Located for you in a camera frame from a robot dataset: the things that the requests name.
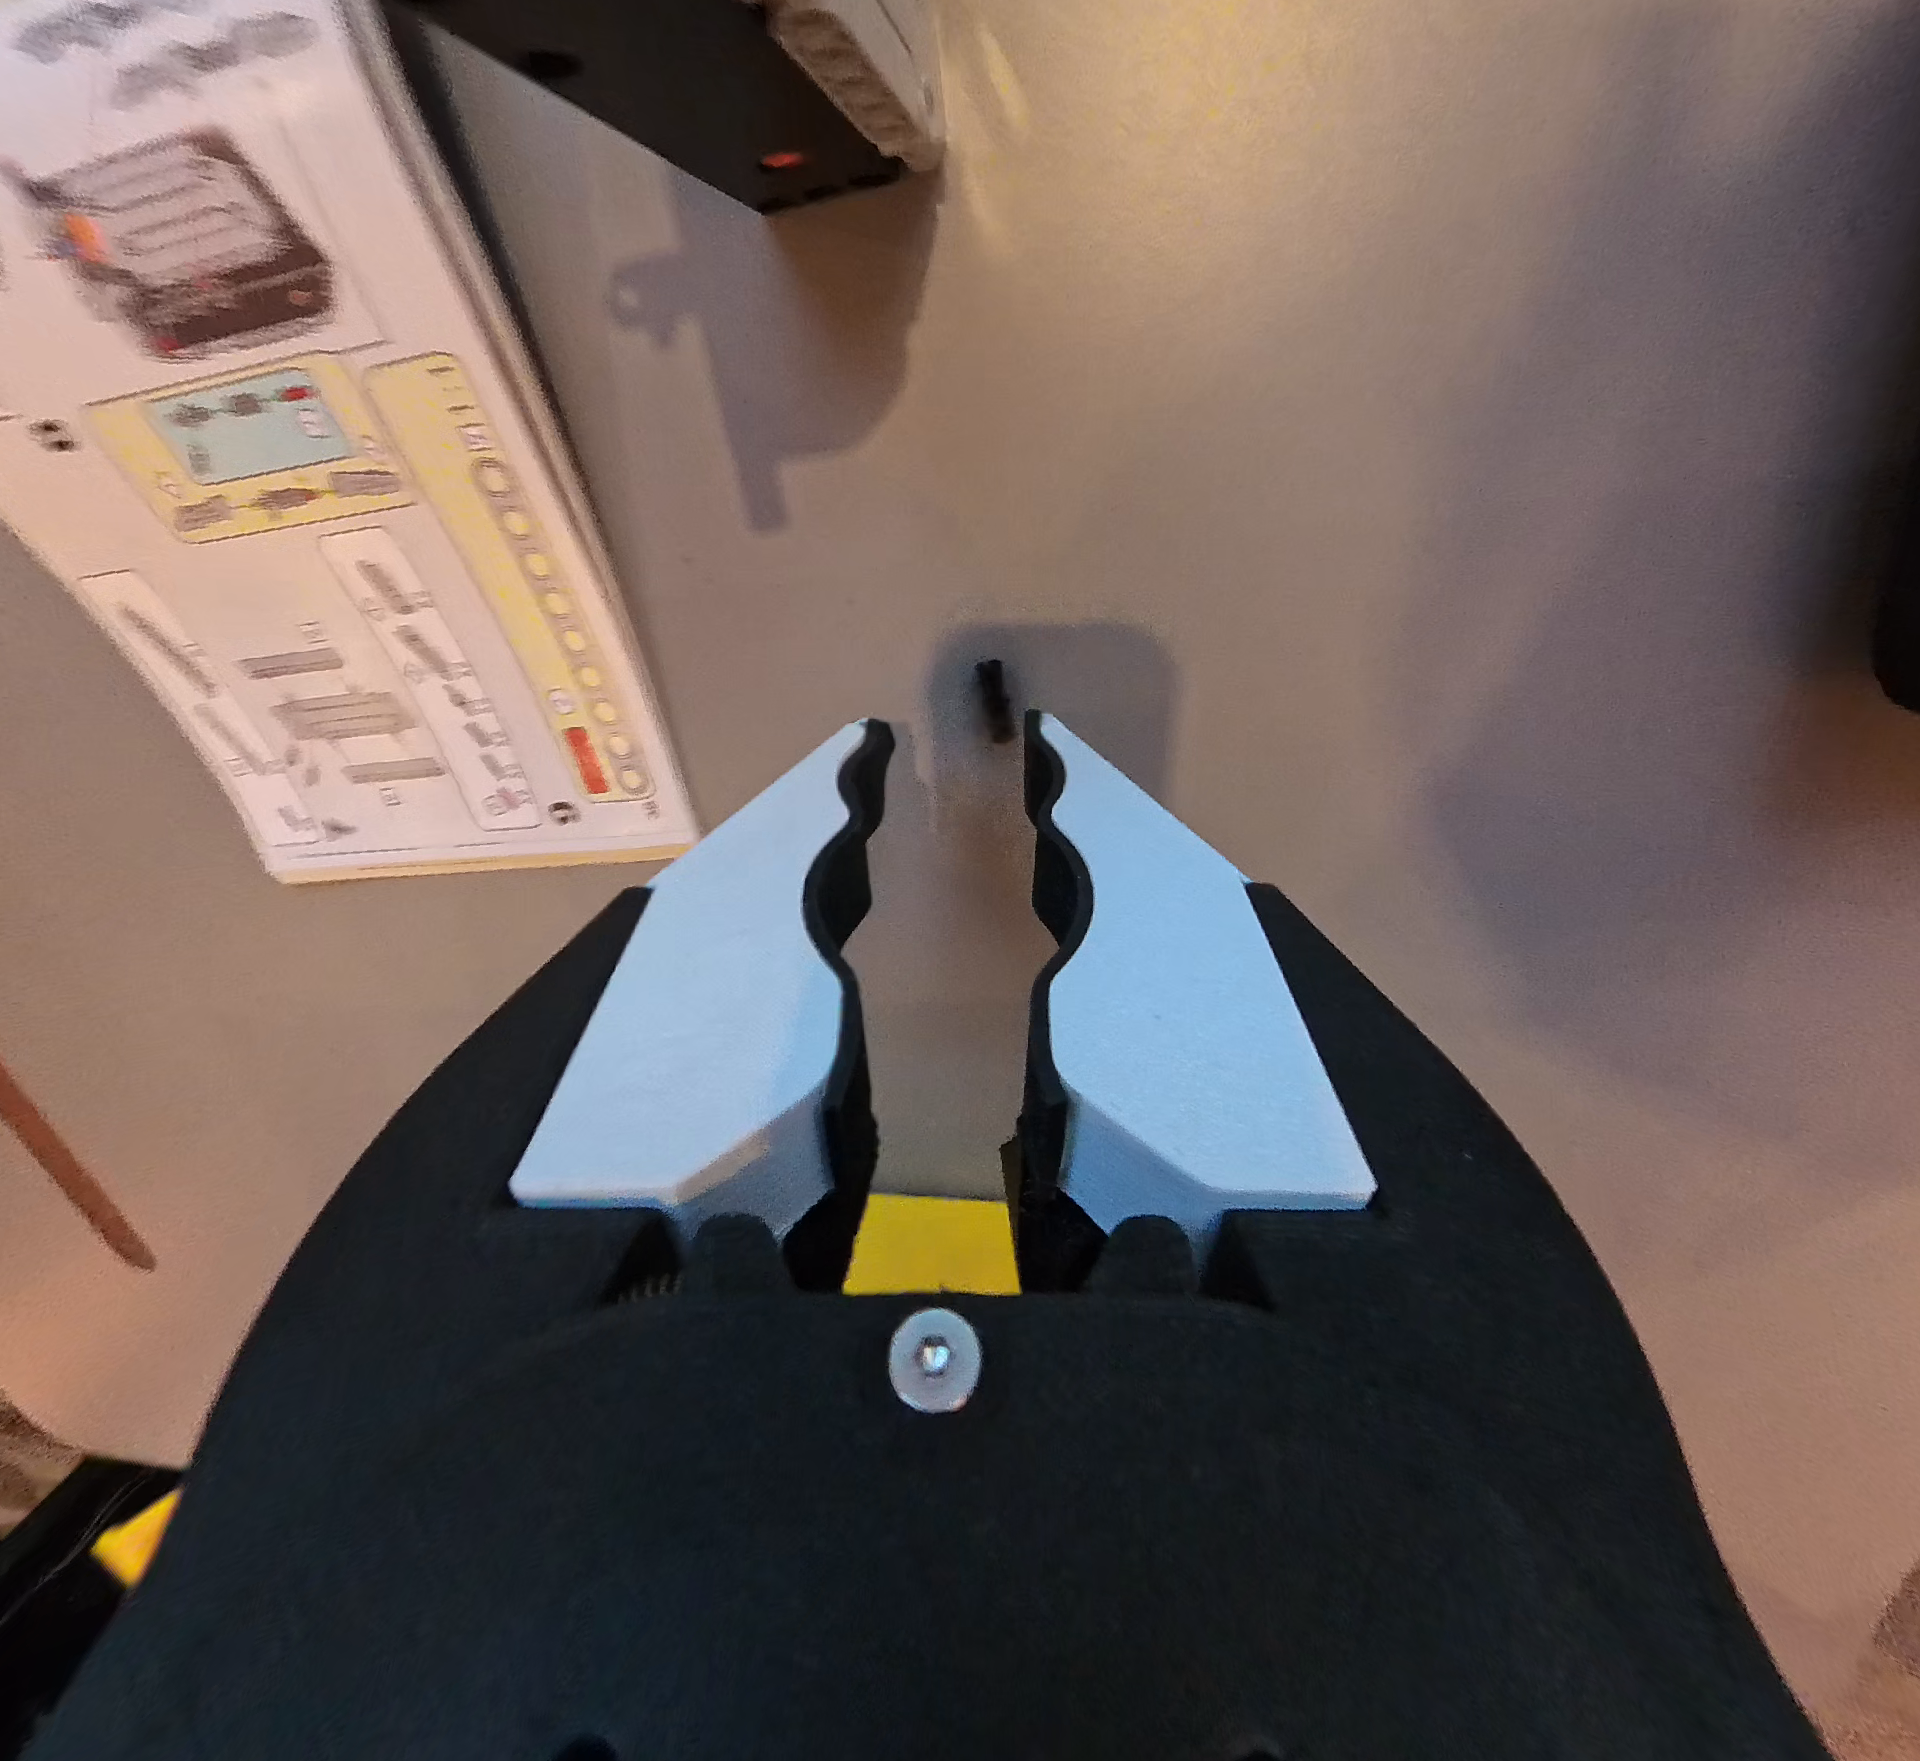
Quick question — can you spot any black grey brick assembly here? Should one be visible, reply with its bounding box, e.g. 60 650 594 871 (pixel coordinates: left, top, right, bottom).
142 0 950 215

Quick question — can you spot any grey desk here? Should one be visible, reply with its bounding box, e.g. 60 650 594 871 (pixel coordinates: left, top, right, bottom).
0 0 1920 1761

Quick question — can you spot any white instruction booklet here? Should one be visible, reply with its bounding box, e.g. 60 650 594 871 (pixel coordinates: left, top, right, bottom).
0 0 703 886

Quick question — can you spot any brown wooden strip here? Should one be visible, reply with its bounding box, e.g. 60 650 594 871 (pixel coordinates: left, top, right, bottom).
0 1049 160 1275

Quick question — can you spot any yellow plastic bin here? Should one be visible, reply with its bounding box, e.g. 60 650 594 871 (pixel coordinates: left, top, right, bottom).
90 1191 1024 1589

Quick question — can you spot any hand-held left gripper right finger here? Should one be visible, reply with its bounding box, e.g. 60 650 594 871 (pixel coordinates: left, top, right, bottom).
1021 709 1380 1282

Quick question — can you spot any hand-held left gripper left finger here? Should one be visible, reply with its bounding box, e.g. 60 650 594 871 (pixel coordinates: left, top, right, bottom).
511 718 898 1282

